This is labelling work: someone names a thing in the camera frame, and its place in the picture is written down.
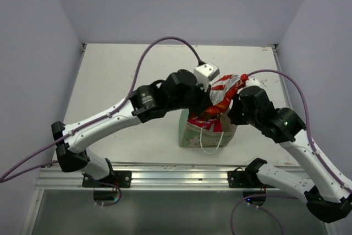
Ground pink Real crisps bag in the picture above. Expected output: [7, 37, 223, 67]
[187, 117, 222, 133]

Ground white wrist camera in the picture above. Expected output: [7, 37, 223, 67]
[246, 78, 260, 87]
[193, 63, 220, 89]

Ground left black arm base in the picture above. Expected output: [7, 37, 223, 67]
[82, 170, 132, 188]

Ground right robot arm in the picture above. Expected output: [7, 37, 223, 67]
[228, 86, 351, 223]

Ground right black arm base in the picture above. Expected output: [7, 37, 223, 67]
[227, 167, 259, 188]

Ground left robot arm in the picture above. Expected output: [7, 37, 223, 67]
[51, 67, 219, 187]

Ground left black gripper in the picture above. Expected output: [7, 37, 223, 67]
[168, 78, 213, 116]

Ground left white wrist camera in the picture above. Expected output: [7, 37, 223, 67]
[193, 63, 220, 89]

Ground red orange snack bag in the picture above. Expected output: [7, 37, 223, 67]
[198, 74, 249, 120]

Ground aluminium rail frame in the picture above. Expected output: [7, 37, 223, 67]
[35, 160, 316, 192]

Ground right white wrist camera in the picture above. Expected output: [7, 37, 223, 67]
[246, 78, 260, 87]

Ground green printed paper bag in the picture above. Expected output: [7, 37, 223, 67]
[178, 110, 237, 155]

